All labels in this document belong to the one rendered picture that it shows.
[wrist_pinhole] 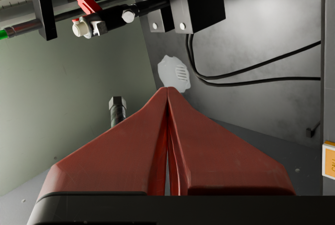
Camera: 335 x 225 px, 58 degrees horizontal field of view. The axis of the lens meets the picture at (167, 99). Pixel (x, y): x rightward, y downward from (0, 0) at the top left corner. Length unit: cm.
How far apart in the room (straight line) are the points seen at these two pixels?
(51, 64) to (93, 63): 10
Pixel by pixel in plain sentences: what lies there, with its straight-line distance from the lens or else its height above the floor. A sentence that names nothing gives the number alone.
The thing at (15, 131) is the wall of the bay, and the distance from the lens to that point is 69.
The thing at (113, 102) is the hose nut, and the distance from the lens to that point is 39.
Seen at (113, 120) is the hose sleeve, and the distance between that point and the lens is 37.
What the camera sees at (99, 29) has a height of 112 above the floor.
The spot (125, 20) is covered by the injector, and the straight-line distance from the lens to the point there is 40.
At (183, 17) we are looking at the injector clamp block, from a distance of 46.
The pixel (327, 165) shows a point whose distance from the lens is 45.
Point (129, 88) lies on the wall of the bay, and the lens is 80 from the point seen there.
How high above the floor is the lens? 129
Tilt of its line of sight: 34 degrees down
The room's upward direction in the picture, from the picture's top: 121 degrees counter-clockwise
